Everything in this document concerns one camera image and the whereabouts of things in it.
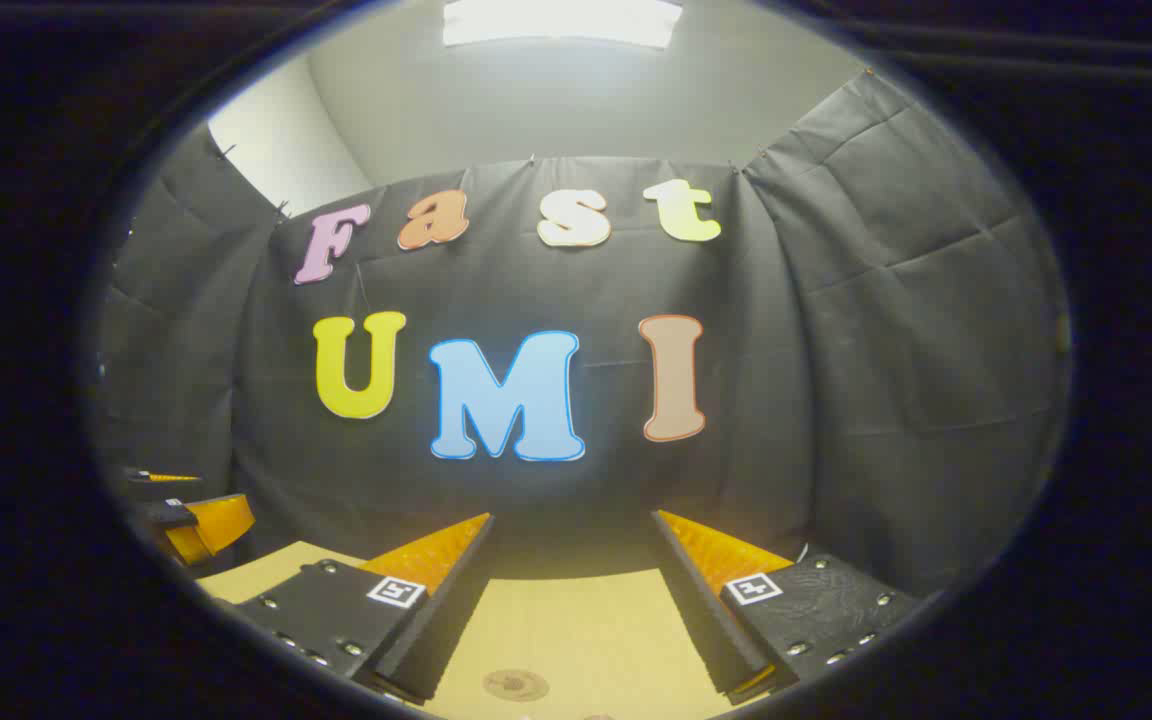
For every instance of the black backdrop cloth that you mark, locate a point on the black backdrop cloth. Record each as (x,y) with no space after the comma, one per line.
(836,350)

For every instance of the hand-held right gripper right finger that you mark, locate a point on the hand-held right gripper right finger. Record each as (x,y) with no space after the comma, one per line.
(706,620)

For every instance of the ceiling light panel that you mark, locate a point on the ceiling light panel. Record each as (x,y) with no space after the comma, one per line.
(561,22)

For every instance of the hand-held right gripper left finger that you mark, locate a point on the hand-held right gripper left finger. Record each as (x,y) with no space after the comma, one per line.
(436,620)

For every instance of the light wooden desktop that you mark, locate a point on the light wooden desktop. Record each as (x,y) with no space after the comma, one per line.
(576,630)

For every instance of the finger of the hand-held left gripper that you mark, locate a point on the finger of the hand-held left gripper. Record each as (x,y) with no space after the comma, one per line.
(161,479)
(216,525)

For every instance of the round cork coaster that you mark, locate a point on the round cork coaster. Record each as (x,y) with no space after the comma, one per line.
(516,685)

